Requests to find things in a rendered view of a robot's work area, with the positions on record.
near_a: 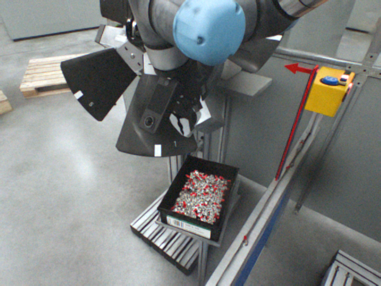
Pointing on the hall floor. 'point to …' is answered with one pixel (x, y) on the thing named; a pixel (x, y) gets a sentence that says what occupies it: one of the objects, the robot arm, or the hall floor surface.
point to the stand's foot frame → (169, 238)
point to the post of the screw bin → (202, 263)
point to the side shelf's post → (225, 127)
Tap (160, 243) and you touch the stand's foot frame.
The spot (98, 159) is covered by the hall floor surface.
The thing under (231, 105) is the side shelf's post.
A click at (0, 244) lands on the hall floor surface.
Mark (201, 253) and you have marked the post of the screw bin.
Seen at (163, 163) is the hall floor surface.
